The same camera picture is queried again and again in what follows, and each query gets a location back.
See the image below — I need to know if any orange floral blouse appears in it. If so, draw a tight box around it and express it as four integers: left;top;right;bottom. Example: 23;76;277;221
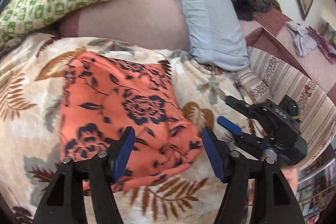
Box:
59;52;203;192

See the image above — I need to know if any striped beige sofa cover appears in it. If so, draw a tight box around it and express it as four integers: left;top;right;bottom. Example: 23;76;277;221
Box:
235;47;335;169

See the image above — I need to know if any leaf print blanket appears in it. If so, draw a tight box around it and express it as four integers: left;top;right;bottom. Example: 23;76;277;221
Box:
1;34;262;223

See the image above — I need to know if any white crumpled cloth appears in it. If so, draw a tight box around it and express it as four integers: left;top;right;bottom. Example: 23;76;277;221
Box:
285;20;317;57

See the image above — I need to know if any grey blue pillow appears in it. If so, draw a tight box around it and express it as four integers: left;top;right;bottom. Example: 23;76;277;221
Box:
181;0;250;72

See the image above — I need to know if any right hand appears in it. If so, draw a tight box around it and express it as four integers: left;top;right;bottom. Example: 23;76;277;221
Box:
281;166;298;193

